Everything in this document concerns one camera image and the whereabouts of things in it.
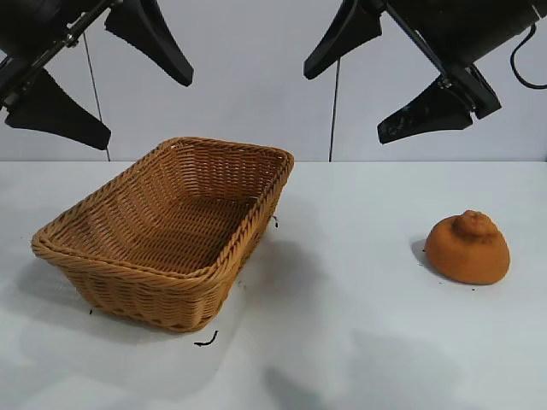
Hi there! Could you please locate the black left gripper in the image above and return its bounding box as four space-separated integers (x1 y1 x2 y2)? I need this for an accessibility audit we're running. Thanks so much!
0 0 194 150

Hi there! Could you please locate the small black twig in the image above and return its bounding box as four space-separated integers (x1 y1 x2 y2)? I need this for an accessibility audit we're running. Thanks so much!
194 329 220 348

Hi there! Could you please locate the brown woven wicker basket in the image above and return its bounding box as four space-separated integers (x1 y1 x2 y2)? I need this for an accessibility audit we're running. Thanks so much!
31 136 296 334

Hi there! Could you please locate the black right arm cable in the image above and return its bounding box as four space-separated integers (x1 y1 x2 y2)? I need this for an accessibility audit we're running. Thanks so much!
508 23 547 91

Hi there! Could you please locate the orange bread bun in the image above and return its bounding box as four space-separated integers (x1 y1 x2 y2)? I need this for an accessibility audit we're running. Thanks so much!
424 208 512 285

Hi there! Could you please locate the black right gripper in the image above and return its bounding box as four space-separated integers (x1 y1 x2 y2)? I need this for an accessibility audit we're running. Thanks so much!
303 0 547 144

